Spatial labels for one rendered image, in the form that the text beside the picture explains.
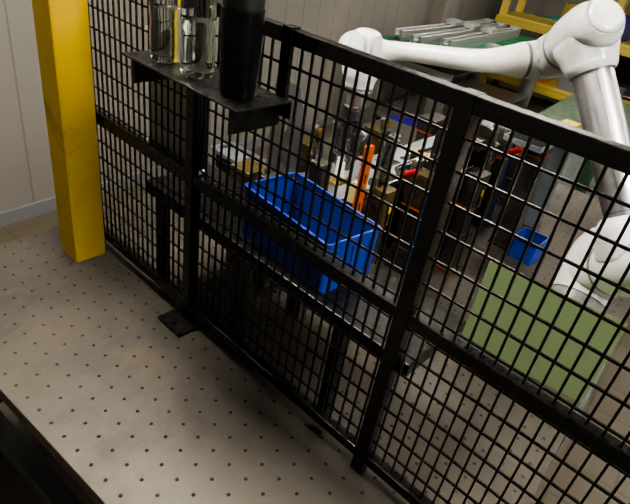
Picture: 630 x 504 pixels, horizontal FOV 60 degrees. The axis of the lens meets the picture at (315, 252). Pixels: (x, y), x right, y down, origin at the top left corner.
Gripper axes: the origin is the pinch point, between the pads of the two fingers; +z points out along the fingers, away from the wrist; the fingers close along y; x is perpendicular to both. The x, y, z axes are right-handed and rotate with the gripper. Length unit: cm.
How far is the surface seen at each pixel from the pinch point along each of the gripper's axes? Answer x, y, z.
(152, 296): 58, 16, 35
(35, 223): 26, 183, 105
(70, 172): 67, 43, 4
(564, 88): -552, 115, 71
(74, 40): 62, 43, -31
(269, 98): 61, -26, -38
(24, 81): 18, 192, 29
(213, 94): 69, -20, -38
